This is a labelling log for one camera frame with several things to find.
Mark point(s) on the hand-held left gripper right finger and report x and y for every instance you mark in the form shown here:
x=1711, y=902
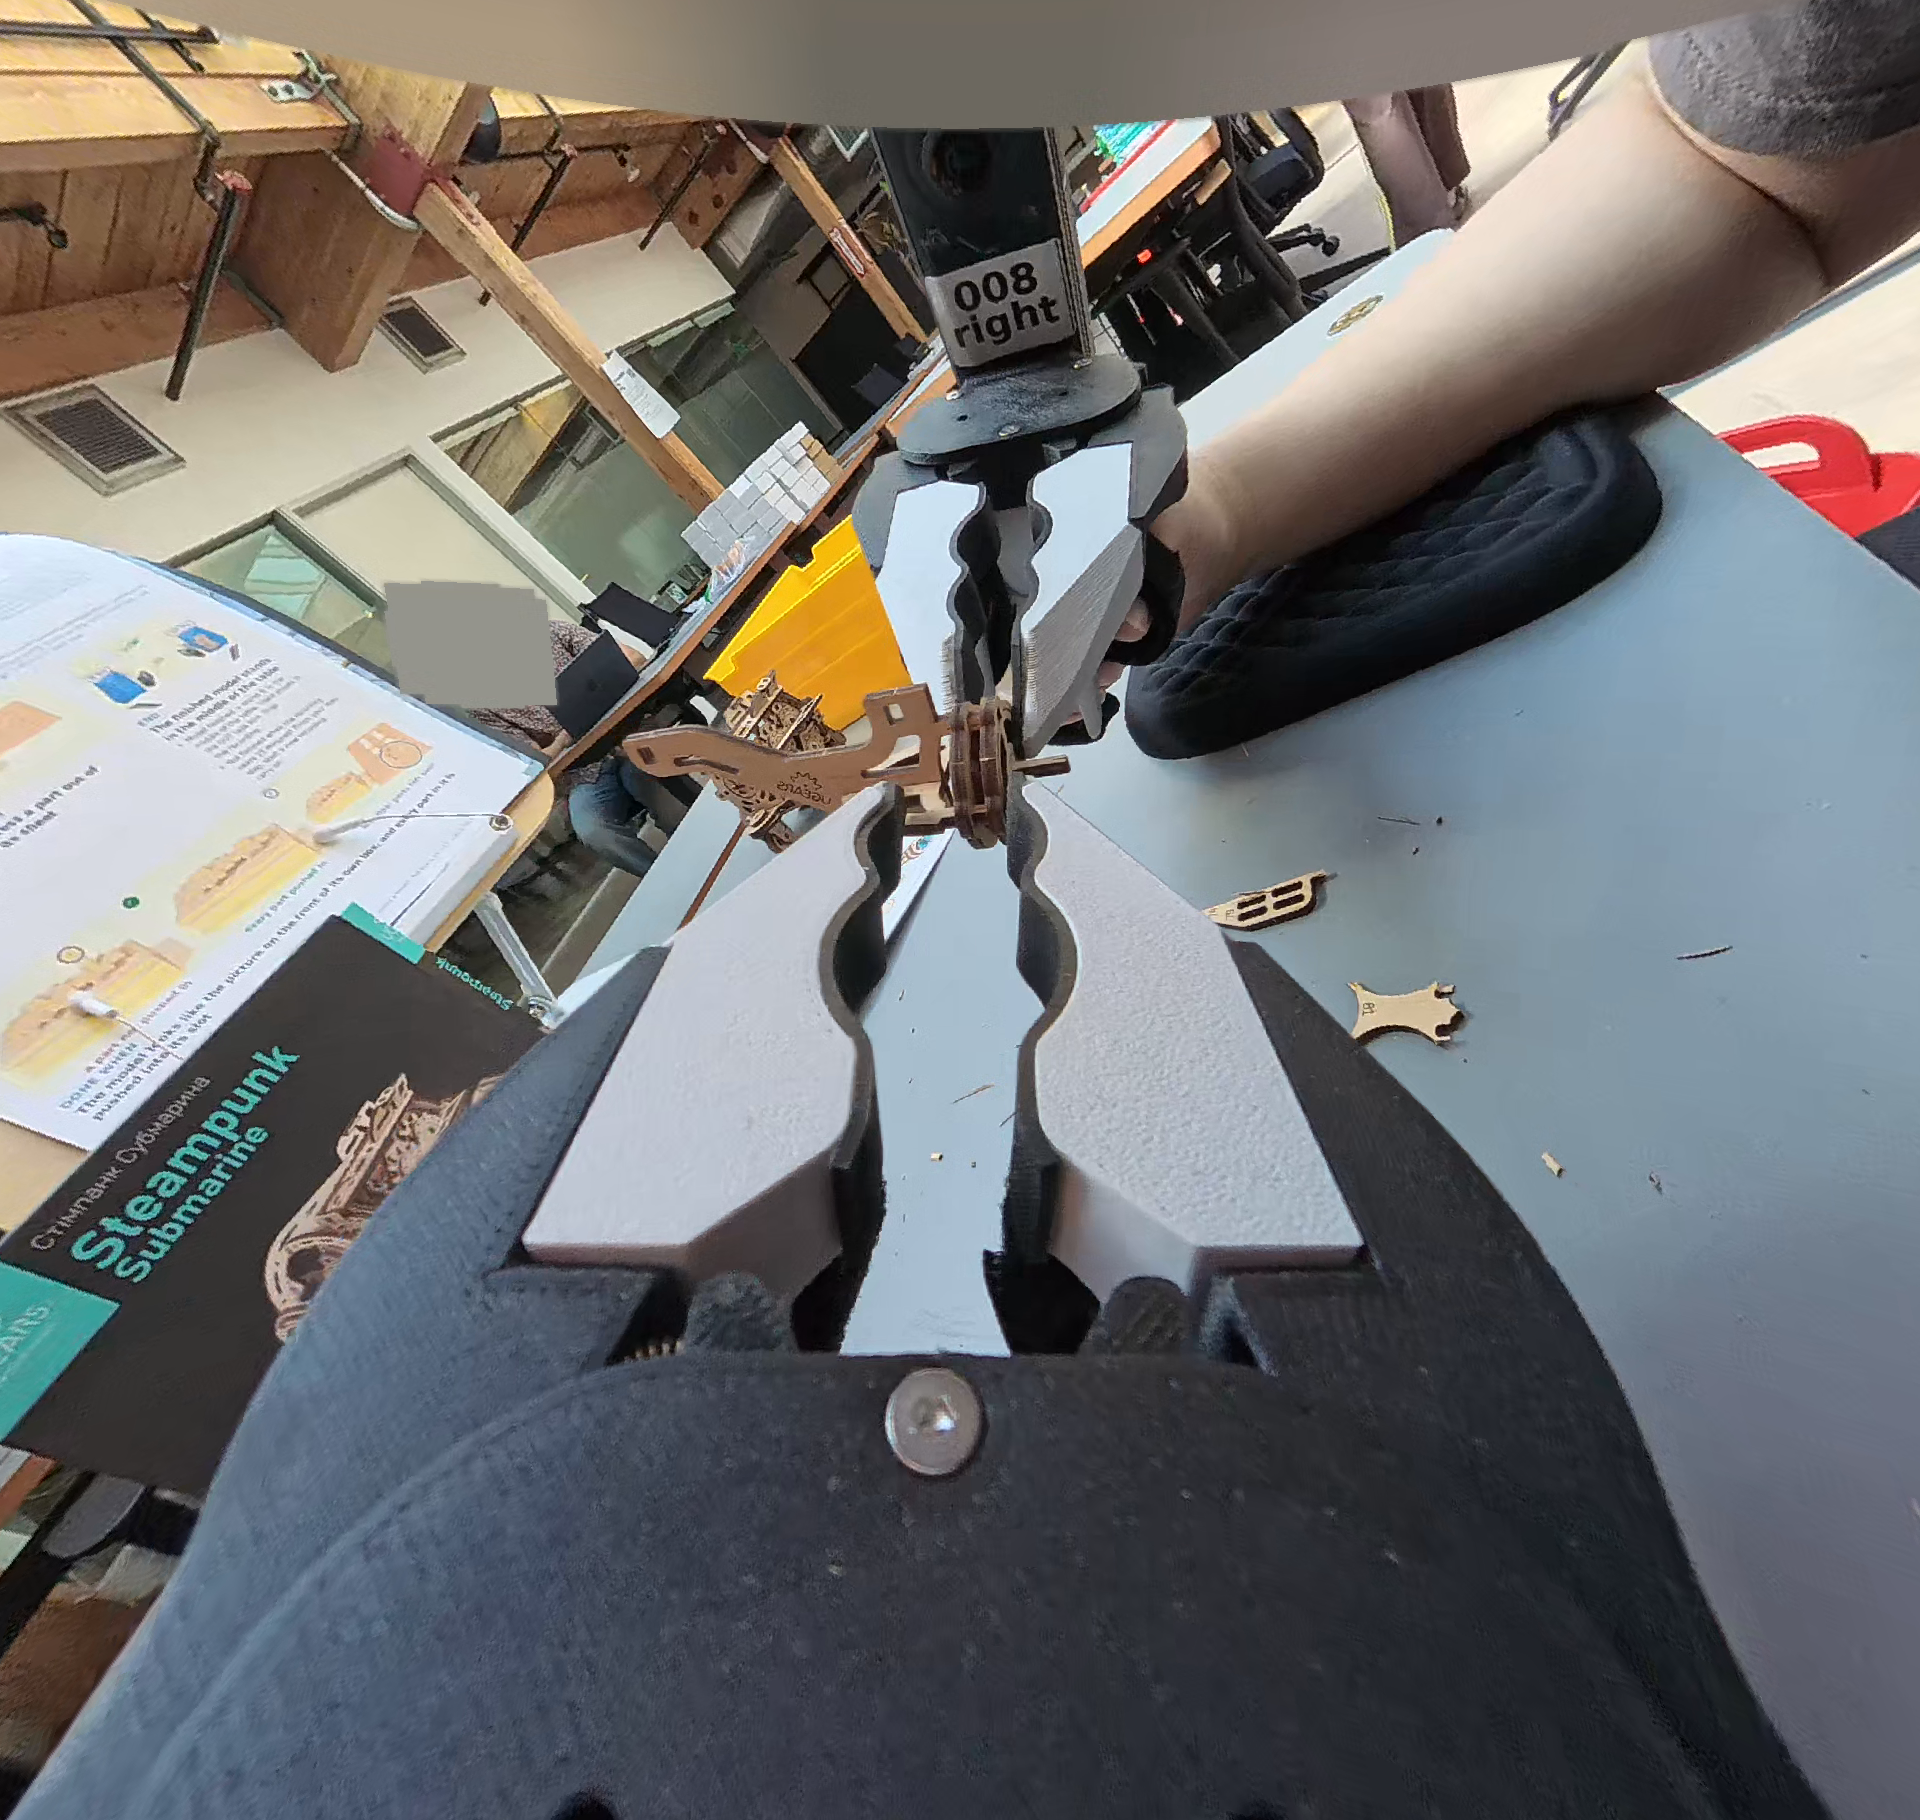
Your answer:
x=1185, y=1085

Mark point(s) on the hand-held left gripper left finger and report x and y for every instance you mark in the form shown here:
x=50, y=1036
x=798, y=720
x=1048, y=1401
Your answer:
x=704, y=1099

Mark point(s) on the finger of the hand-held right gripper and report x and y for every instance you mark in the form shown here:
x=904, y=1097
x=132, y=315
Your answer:
x=926, y=561
x=1084, y=575

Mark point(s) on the wooden model part assembly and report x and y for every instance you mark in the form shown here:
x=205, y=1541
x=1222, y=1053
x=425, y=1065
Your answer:
x=841, y=770

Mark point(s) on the person's right forearm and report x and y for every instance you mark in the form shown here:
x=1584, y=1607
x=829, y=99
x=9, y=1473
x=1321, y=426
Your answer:
x=1530, y=305

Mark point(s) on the assembled wooden model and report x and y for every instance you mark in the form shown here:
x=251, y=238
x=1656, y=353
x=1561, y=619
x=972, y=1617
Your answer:
x=772, y=718

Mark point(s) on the black model kit box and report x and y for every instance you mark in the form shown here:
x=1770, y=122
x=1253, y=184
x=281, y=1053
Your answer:
x=239, y=1174

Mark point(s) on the person's right hand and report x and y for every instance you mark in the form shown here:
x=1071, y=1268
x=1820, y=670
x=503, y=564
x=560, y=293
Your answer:
x=1208, y=546

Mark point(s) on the yellow plastic bin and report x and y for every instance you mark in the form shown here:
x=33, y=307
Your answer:
x=810, y=622

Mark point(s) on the stack of small white boxes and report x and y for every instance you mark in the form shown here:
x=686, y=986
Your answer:
x=762, y=493

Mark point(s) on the slotted flat wooden piece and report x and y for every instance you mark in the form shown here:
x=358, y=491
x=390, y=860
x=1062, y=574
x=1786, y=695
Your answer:
x=1268, y=902

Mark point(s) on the star-shaped flat wooden piece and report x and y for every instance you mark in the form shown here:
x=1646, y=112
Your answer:
x=1405, y=1011

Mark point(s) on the black quilted wrist rest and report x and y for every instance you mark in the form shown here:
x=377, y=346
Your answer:
x=1395, y=575

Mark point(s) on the small round wooden piece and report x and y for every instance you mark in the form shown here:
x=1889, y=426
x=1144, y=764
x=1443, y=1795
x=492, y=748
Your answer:
x=1354, y=315

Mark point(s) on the white instruction booklet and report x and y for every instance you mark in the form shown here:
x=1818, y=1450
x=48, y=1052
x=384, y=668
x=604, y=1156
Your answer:
x=181, y=770

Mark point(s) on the red plastic item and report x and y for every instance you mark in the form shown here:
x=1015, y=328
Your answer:
x=1821, y=461

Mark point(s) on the person's grey sweater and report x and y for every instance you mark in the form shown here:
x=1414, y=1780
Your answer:
x=1801, y=65

